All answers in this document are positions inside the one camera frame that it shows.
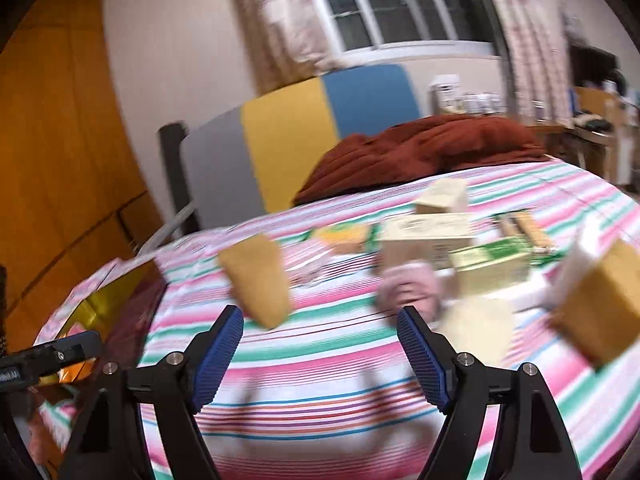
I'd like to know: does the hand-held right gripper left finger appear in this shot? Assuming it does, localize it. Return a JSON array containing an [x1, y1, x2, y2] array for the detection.
[[60, 305, 246, 480]]

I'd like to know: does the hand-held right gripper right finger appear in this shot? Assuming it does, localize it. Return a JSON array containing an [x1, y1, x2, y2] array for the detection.
[[396, 305, 583, 480]]

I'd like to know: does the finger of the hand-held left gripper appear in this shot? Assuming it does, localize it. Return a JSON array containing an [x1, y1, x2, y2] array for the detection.
[[20, 331, 103, 388]]

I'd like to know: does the pink plush toy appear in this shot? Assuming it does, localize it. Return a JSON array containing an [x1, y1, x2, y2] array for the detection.
[[375, 260, 448, 323]]

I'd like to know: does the tan sponge block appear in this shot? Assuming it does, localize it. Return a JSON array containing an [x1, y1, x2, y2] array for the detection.
[[217, 234, 292, 331]]

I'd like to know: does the large cream box gold print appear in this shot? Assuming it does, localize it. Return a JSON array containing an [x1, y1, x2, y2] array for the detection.
[[377, 212, 476, 278]]

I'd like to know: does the large green cracker packet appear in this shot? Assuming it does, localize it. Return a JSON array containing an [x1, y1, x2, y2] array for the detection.
[[307, 224, 383, 256]]

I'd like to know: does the small green cracker packet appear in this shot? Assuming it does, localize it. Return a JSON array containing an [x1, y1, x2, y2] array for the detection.
[[492, 211, 558, 263]]

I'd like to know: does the cream box with text panel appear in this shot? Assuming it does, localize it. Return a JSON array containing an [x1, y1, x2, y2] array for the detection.
[[414, 177, 471, 217]]

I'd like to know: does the large brown box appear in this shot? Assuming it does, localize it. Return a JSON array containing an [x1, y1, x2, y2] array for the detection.
[[550, 237, 640, 368]]

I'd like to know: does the pale yellow pad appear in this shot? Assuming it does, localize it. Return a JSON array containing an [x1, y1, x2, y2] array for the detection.
[[440, 295, 516, 366]]

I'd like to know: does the striped bed sheet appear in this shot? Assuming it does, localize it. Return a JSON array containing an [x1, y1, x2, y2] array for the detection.
[[30, 157, 640, 480]]

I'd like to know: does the green and cream box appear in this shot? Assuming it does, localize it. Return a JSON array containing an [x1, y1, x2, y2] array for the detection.
[[447, 237, 532, 301]]

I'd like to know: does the wooden wardrobe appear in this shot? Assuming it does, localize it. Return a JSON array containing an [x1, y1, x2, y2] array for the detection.
[[0, 0, 171, 356]]

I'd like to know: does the rust red blanket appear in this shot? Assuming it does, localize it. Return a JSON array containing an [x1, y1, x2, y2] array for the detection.
[[292, 114, 551, 206]]

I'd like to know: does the grey yellow blue headboard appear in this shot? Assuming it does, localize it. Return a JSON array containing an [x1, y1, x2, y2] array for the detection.
[[182, 64, 423, 231]]

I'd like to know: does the row of small bottles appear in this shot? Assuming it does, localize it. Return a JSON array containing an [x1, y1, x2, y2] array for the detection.
[[460, 91, 501, 114]]

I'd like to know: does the white carton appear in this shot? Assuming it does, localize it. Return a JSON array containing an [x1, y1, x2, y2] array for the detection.
[[429, 75, 461, 112]]

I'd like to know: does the wooden desk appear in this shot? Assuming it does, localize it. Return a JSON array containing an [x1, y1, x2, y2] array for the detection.
[[525, 85, 640, 188]]

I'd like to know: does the patterned beige curtain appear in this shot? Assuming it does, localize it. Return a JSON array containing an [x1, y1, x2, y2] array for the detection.
[[475, 0, 576, 126], [225, 0, 351, 96]]

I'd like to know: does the dark monitor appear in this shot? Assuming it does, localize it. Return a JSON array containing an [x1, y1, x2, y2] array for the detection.
[[569, 45, 619, 92]]

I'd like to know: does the white framed window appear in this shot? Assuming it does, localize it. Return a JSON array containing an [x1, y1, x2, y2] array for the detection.
[[305, 0, 506, 56]]

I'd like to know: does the white bed rail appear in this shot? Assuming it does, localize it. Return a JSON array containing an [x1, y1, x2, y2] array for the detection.
[[137, 201, 199, 261]]

